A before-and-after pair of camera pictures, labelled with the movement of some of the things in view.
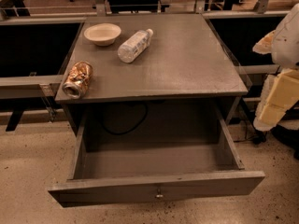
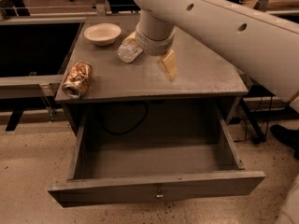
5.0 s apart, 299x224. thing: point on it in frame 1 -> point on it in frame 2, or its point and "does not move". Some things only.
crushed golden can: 78,79 does not move
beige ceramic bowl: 103,34 does not move
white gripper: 287,46 -> 154,46
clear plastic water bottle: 135,45 does not move
